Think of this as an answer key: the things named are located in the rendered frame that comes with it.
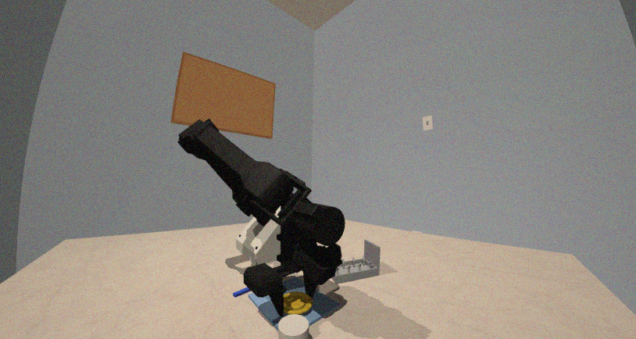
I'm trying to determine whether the yellow round plate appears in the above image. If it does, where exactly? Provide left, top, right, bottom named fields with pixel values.
left=284, top=291, right=313, bottom=315

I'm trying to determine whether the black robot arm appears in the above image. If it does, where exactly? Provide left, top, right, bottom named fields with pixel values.
left=178, top=119, right=345, bottom=285

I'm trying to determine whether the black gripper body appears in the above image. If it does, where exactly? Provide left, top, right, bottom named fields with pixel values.
left=243, top=231, right=310, bottom=298

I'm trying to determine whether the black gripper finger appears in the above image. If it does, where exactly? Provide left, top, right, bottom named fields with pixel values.
left=303, top=273, right=317, bottom=300
left=269, top=285, right=287, bottom=317

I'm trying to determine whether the light blue flat square mat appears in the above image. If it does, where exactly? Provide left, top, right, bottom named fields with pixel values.
left=248, top=277, right=340, bottom=331

